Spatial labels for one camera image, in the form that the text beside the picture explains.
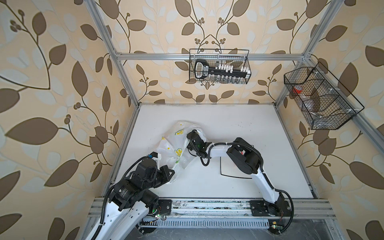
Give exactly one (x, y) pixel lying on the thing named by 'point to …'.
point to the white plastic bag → (173, 148)
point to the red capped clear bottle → (297, 89)
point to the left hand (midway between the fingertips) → (177, 172)
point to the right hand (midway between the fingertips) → (180, 138)
